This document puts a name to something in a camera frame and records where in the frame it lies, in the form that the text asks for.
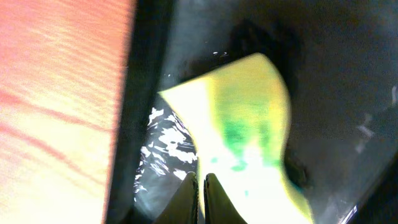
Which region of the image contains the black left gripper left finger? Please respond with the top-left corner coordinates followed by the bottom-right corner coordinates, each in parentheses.
top-left (152, 172), bottom-right (198, 224)

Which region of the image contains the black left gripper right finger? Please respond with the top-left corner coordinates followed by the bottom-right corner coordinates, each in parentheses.
top-left (203, 173), bottom-right (247, 224)

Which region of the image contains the yellow green-stained sponge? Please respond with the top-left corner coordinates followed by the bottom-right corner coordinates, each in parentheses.
top-left (160, 53), bottom-right (313, 223)

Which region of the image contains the black rectangular tray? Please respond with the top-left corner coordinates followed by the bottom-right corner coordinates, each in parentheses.
top-left (105, 1), bottom-right (397, 223)

